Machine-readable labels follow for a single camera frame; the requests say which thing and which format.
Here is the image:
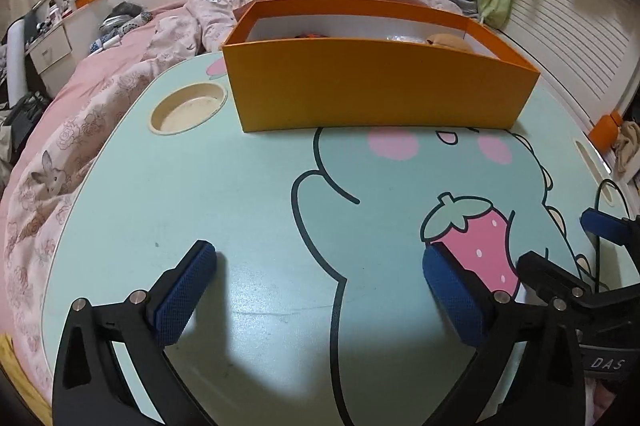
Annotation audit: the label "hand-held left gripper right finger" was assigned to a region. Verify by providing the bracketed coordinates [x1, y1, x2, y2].
[422, 246, 586, 426]

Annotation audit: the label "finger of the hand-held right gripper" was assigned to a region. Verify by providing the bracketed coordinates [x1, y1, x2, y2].
[580, 209, 640, 257]
[517, 251, 597, 307]

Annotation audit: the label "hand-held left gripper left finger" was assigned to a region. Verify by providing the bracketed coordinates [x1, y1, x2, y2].
[52, 238, 218, 426]

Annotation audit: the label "orange cardboard box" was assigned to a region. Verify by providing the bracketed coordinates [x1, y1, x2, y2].
[221, 0, 541, 134]

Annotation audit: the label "brown plush toy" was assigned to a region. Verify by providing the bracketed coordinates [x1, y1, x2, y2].
[425, 34, 476, 52]

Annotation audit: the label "beige cloth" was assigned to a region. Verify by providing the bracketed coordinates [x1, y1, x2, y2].
[611, 122, 640, 181]

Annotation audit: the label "orange bottle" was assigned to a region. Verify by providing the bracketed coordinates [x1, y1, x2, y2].
[589, 112, 625, 153]

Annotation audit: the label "yellow cloth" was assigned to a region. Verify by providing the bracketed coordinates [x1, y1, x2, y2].
[0, 333, 26, 387]

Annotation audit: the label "pink floral blanket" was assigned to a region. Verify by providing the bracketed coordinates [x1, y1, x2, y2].
[0, 0, 481, 347]

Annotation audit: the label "black bag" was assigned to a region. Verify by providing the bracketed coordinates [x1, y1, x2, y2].
[2, 90, 51, 141]

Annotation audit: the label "white nightstand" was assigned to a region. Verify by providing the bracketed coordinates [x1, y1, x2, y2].
[25, 26, 74, 74]

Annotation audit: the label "blue-grey clothes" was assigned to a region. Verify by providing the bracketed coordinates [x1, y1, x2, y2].
[89, 2, 153, 54]

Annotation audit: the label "white cylinder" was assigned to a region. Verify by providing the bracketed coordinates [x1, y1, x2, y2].
[4, 18, 29, 101]

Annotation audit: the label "row of small bottles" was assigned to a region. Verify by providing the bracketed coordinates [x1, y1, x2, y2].
[32, 0, 79, 34]

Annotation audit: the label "black cable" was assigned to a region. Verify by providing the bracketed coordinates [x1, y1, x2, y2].
[592, 178, 626, 291]

